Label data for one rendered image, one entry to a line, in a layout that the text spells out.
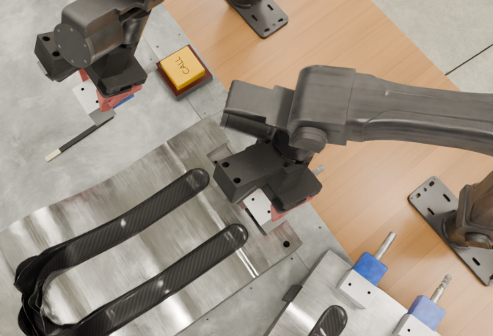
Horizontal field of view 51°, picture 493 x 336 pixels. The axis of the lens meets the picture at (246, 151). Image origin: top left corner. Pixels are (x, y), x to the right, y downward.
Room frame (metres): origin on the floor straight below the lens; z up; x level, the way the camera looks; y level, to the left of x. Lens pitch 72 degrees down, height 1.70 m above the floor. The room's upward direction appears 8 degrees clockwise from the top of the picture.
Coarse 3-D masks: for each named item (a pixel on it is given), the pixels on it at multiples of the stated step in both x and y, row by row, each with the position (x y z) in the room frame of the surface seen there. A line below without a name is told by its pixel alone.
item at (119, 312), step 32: (160, 192) 0.18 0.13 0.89; (192, 192) 0.18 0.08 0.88; (128, 224) 0.12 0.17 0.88; (32, 256) 0.05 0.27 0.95; (64, 256) 0.06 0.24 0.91; (192, 256) 0.09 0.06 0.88; (224, 256) 0.09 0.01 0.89; (32, 288) 0.01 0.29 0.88; (160, 288) 0.03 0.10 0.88; (32, 320) -0.04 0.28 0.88; (96, 320) -0.02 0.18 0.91; (128, 320) -0.02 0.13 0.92
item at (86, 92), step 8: (152, 64) 0.37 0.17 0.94; (88, 80) 0.32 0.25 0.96; (80, 88) 0.30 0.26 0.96; (88, 88) 0.30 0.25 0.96; (80, 96) 0.29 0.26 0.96; (88, 96) 0.29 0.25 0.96; (96, 96) 0.29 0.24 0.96; (128, 96) 0.31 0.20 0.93; (88, 104) 0.28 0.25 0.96; (96, 104) 0.28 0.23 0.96; (120, 104) 0.30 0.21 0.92; (88, 112) 0.27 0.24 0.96; (96, 112) 0.27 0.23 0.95; (104, 112) 0.28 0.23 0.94; (112, 112) 0.29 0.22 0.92; (96, 120) 0.27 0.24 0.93; (104, 120) 0.27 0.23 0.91
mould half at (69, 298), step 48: (192, 144) 0.26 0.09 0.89; (96, 192) 0.16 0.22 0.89; (144, 192) 0.17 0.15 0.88; (0, 240) 0.07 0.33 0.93; (48, 240) 0.07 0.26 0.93; (144, 240) 0.10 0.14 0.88; (192, 240) 0.11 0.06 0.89; (288, 240) 0.13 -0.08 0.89; (0, 288) 0.00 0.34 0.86; (48, 288) 0.01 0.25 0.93; (96, 288) 0.02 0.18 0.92; (192, 288) 0.04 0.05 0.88; (240, 288) 0.05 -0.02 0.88
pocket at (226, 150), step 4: (224, 144) 0.27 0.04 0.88; (228, 144) 0.27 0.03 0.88; (216, 148) 0.26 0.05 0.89; (220, 148) 0.27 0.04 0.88; (224, 148) 0.27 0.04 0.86; (228, 148) 0.27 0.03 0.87; (232, 148) 0.27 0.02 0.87; (212, 152) 0.26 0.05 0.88; (216, 152) 0.26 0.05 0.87; (220, 152) 0.26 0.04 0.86; (224, 152) 0.27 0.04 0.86; (228, 152) 0.27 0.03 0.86; (232, 152) 0.26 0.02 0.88; (208, 156) 0.25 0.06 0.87; (212, 156) 0.25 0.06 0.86; (216, 156) 0.26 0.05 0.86; (220, 156) 0.26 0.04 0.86; (224, 156) 0.26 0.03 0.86; (212, 160) 0.25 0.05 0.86; (216, 160) 0.25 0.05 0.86
